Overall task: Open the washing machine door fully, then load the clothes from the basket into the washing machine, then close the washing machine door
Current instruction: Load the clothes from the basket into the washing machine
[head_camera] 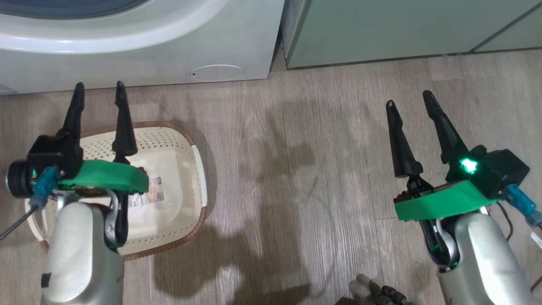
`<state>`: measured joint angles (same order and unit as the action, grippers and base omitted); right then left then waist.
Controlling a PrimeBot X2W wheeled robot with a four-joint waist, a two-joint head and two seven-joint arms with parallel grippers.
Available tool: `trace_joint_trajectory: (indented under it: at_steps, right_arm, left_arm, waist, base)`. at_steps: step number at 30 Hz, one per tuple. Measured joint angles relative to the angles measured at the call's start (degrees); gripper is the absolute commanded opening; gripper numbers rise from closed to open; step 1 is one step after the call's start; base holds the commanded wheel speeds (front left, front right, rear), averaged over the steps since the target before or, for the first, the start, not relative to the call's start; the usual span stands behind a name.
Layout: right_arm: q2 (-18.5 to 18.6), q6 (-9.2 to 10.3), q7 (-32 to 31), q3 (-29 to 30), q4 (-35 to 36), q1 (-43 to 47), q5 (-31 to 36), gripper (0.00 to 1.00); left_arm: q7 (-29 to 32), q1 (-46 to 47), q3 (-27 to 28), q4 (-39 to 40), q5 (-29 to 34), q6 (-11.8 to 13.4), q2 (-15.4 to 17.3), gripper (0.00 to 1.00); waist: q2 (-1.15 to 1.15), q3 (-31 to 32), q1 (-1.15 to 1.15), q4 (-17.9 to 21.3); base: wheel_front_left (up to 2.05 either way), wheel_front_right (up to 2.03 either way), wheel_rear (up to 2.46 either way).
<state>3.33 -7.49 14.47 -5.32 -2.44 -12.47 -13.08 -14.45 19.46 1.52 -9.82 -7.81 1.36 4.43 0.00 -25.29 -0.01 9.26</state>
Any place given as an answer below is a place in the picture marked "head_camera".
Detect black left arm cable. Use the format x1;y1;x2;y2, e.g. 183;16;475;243
0;205;39;242

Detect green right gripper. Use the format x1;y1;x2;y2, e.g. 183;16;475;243
385;90;502;222

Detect blue right cable connector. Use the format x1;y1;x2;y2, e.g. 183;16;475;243
503;184;542;227

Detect paper basket sticker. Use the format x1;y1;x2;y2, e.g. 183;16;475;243
127;177;165;208

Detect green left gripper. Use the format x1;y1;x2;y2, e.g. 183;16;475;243
57;81;149;194

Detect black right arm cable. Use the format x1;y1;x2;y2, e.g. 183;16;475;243
495;201;514;243

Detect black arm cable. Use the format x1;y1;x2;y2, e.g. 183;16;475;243
0;205;39;242
495;201;514;243

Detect pale green cabinet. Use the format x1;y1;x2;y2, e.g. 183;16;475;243
282;0;542;69

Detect oval filter cover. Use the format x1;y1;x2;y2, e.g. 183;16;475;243
189;64;245;82

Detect grey chrome washing machine door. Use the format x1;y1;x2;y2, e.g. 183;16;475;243
0;0;149;19

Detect blue left cable connector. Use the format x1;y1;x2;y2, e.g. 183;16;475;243
28;166;61;211

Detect blue cable connector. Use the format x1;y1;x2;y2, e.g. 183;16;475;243
503;184;542;227
28;166;61;211

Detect cream perforated laundry basket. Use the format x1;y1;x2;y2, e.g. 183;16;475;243
25;122;209;260

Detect white washing machine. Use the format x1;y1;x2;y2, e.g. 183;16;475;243
0;0;285;94

